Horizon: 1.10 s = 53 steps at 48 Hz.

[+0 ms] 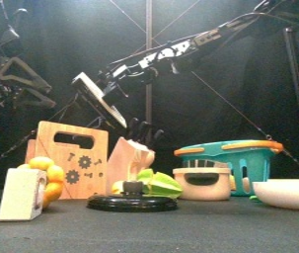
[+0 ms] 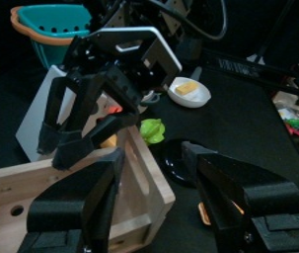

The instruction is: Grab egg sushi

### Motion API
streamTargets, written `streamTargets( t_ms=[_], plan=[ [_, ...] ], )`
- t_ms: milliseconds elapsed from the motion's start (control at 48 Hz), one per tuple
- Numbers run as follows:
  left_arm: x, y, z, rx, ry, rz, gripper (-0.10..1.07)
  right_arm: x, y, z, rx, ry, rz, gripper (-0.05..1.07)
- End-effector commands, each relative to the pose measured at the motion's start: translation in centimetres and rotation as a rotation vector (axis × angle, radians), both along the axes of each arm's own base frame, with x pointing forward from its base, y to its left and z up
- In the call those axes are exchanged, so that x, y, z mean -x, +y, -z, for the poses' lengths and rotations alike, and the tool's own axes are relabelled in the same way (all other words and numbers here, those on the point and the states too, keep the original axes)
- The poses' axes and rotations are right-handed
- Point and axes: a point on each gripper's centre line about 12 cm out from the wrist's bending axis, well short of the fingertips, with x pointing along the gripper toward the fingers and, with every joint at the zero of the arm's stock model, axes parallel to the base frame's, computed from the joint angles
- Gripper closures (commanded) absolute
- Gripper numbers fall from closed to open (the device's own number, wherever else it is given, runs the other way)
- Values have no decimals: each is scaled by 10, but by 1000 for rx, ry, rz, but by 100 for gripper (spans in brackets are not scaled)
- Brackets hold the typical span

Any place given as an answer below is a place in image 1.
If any small plain wooden piece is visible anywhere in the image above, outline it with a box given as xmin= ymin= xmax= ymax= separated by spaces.
xmin=23 ymin=137 xmax=38 ymax=165

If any wooden board with gear print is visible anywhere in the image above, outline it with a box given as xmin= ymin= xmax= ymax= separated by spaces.
xmin=34 ymin=120 xmax=110 ymax=201

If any wooden knife block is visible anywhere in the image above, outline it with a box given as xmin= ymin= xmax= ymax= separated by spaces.
xmin=105 ymin=135 xmax=156 ymax=196

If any small yellow toy food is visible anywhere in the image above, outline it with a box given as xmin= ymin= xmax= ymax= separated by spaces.
xmin=110 ymin=179 xmax=126 ymax=196

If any green toy star fruit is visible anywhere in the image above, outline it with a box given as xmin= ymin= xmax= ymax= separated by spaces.
xmin=136 ymin=168 xmax=184 ymax=200

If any black pot lid with knob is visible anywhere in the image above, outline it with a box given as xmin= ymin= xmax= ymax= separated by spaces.
xmin=84 ymin=180 xmax=178 ymax=213

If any cream white toy block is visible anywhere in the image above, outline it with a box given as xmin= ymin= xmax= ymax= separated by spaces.
xmin=0 ymin=167 xmax=49 ymax=222

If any cream toy pot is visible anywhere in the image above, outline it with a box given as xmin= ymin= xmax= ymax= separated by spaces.
xmin=170 ymin=167 xmax=233 ymax=202

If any white bowl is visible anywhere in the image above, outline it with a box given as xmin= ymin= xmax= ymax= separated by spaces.
xmin=249 ymin=178 xmax=299 ymax=211

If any black knife handle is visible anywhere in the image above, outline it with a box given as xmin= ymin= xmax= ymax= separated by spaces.
xmin=149 ymin=128 xmax=165 ymax=150
xmin=124 ymin=117 xmax=141 ymax=140
xmin=136 ymin=120 xmax=152 ymax=144

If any vertical metal frame pole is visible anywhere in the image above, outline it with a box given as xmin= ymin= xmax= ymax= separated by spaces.
xmin=144 ymin=0 xmax=153 ymax=136

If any thin diagonal brace wire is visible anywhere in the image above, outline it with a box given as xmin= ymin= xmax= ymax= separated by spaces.
xmin=0 ymin=97 xmax=80 ymax=176
xmin=189 ymin=70 xmax=299 ymax=180

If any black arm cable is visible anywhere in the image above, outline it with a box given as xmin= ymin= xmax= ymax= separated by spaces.
xmin=208 ymin=0 xmax=288 ymax=38

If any teal basket with orange handles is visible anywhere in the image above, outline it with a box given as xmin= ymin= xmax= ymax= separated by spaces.
xmin=172 ymin=139 xmax=285 ymax=198

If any dark metal frame pole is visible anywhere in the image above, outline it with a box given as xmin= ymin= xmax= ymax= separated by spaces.
xmin=281 ymin=27 xmax=299 ymax=172

